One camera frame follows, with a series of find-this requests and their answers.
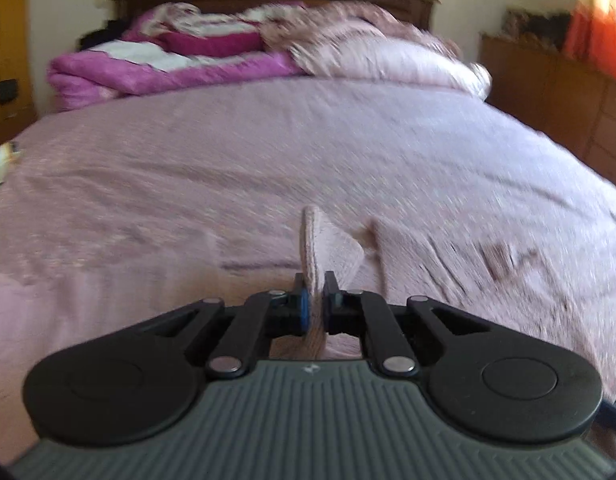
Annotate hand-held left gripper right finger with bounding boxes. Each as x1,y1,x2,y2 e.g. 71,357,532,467
322,271,492,376

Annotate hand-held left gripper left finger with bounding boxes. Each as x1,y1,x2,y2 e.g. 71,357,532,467
138,274,309,380

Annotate pink knit sweater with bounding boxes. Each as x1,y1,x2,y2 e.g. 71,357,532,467
272,205,588,361

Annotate pink floral bedspread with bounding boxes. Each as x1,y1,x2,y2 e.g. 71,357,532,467
0,76,616,466

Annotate pale pink ruffled pillow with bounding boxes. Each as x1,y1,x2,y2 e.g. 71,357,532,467
260,2,493,102

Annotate magenta and white quilt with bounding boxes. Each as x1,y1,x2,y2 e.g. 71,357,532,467
47,2,309,112

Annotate wooden cabinet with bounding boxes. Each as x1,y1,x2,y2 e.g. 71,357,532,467
480,34,616,183

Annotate open book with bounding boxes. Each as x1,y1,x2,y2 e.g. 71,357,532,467
0,141,25,192

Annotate black clothing pile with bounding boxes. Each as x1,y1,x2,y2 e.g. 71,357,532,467
79,17,126,52

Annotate dark assorted clutter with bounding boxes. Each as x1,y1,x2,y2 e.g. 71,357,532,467
502,7,571,52

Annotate orange curtain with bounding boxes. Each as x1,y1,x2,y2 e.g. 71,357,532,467
562,0,616,86

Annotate wooden wardrobe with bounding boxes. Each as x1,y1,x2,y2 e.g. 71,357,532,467
0,0,40,152

